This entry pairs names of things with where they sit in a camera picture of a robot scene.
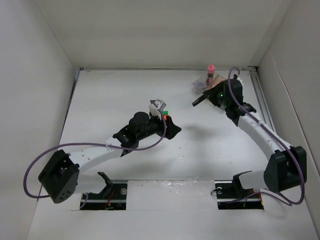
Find purple cable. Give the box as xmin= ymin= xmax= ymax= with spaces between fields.
xmin=23 ymin=99 xmax=168 ymax=210
xmin=227 ymin=66 xmax=308 ymax=206

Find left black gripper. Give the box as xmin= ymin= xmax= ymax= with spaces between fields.
xmin=136 ymin=111 xmax=180 ymax=141

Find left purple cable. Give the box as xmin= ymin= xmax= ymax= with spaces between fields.
xmin=23 ymin=99 xmax=168 ymax=210

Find compartmented organizer tray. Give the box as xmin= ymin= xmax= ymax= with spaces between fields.
xmin=192 ymin=70 xmax=226 ymax=95

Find clear jar purple clips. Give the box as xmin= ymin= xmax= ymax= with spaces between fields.
xmin=192 ymin=80 xmax=206 ymax=94

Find pink capped bottle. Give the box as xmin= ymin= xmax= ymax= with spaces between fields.
xmin=206 ymin=64 xmax=216 ymax=87

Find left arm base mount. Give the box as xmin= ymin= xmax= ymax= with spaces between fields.
xmin=79 ymin=171 xmax=128 ymax=211

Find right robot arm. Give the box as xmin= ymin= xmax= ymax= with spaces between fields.
xmin=192 ymin=77 xmax=307 ymax=197

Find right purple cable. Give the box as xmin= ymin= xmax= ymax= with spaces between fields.
xmin=227 ymin=66 xmax=308 ymax=206

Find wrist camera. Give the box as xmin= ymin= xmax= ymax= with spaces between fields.
xmin=235 ymin=75 xmax=244 ymax=87
xmin=148 ymin=99 xmax=167 ymax=120

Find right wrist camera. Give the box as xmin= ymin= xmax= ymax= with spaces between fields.
xmin=235 ymin=75 xmax=244 ymax=87

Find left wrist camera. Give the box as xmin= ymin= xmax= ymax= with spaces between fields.
xmin=148 ymin=99 xmax=167 ymax=120

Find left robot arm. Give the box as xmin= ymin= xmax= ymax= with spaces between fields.
xmin=38 ymin=111 xmax=182 ymax=204

